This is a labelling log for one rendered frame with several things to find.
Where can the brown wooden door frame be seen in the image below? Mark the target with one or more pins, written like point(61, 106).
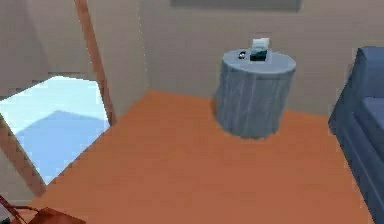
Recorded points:
point(95, 63)

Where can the black tissue box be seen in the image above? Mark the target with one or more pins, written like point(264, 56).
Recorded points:
point(259, 50)

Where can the blue sofa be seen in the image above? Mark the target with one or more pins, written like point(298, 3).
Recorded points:
point(363, 126)

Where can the grey round side table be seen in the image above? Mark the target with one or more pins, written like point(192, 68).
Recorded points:
point(253, 100)

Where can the small dark round object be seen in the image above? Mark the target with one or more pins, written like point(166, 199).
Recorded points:
point(241, 54)

